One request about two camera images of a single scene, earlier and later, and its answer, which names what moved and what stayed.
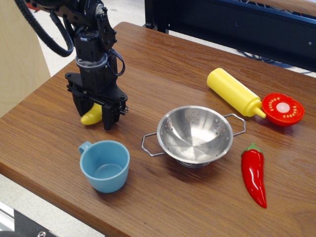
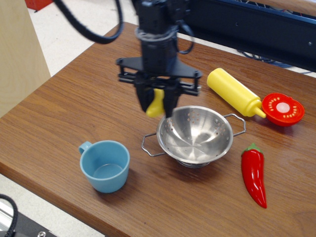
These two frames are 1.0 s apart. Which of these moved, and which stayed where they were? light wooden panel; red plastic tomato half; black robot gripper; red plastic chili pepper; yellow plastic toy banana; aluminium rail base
Moved: yellow plastic toy banana; black robot gripper
Stayed: red plastic chili pepper; aluminium rail base; red plastic tomato half; light wooden panel
